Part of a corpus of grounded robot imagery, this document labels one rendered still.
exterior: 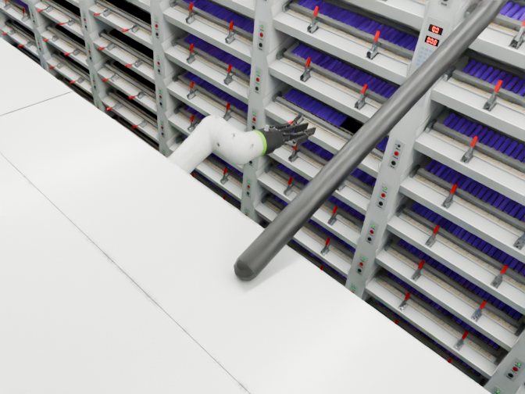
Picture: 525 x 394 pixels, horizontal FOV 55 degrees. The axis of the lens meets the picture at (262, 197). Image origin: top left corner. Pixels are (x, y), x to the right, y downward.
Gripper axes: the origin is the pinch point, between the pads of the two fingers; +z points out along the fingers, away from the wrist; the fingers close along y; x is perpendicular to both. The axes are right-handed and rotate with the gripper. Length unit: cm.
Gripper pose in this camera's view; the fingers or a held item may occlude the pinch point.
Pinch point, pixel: (305, 130)
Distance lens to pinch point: 191.8
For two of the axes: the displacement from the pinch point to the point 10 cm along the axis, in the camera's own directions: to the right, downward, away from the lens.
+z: 6.9, -2.7, 6.7
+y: -6.9, -5.2, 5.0
